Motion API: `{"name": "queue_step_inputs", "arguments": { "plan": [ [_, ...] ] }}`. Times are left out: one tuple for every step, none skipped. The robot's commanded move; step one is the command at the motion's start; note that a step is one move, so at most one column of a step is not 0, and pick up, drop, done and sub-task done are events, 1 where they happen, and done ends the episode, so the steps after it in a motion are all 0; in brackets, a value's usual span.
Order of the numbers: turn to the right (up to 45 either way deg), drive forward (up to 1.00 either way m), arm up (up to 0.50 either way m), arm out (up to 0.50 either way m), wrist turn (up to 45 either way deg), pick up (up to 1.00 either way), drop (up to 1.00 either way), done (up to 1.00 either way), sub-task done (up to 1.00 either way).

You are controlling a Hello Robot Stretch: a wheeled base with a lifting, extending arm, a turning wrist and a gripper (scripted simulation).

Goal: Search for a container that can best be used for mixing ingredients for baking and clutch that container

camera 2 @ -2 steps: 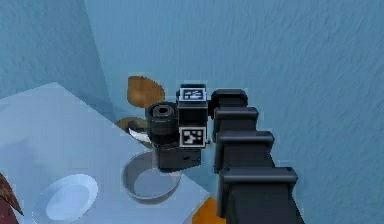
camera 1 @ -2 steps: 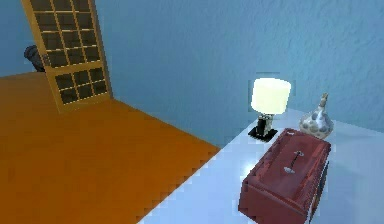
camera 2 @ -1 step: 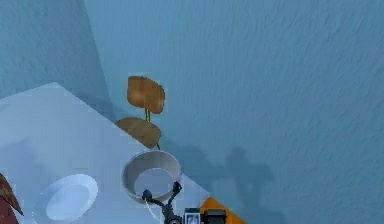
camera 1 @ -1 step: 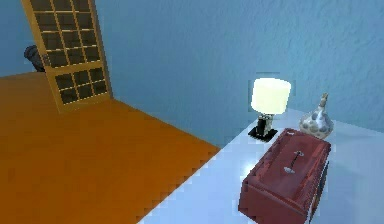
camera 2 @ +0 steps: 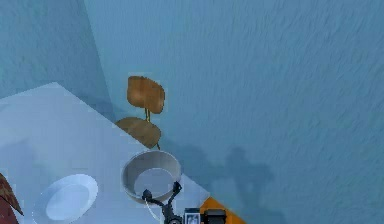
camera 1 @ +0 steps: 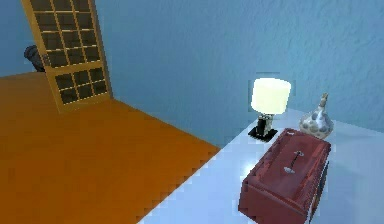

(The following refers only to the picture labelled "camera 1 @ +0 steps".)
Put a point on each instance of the grey spotted white vase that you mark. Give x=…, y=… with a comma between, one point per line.
x=316, y=122

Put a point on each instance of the dark red box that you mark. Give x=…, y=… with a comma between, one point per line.
x=286, y=176

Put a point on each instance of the wooden glass-paned room door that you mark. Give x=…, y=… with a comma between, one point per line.
x=71, y=50

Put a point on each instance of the white shade table lamp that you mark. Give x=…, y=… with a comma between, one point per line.
x=269, y=97

